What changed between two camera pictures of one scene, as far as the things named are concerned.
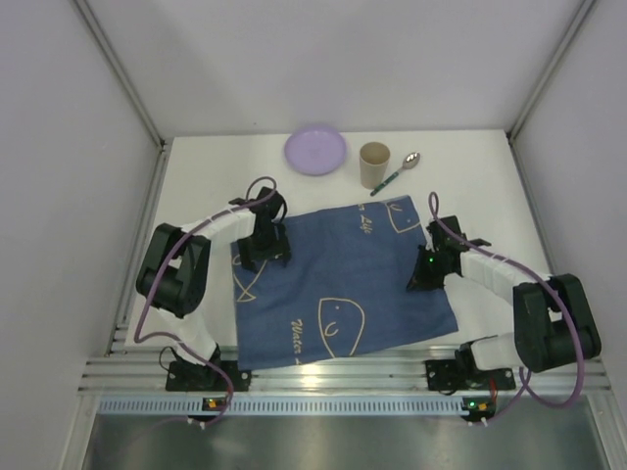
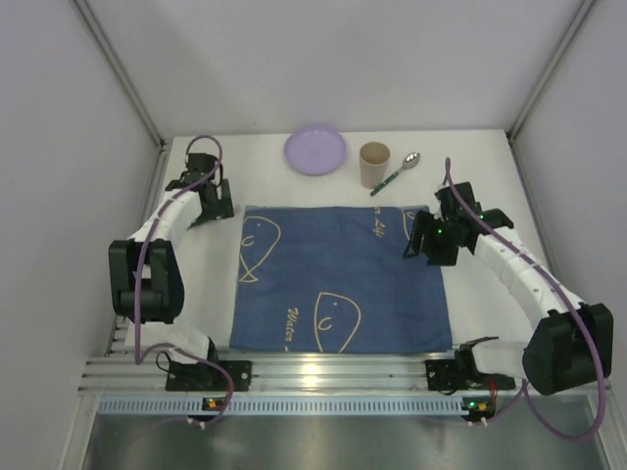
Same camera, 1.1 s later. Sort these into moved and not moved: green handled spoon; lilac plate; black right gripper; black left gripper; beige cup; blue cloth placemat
Moved: black left gripper; black right gripper
Not moved: green handled spoon; blue cloth placemat; beige cup; lilac plate
